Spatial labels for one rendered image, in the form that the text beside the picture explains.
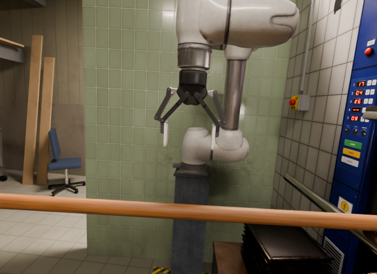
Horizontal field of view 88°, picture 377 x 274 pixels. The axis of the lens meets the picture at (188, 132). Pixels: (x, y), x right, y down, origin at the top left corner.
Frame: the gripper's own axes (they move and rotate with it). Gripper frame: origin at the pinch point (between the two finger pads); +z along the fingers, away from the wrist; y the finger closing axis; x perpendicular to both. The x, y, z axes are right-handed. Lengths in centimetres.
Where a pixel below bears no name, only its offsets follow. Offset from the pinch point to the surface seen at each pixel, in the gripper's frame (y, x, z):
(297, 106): -64, -71, -9
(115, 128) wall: 64, -100, 19
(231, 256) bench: -27, -38, 75
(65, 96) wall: 229, -281, 10
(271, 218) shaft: -17.8, 19.9, 8.5
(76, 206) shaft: 21.1, 20.6, 9.0
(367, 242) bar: -36.7, 20.2, 11.8
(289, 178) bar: -36.1, -10.9, 13.3
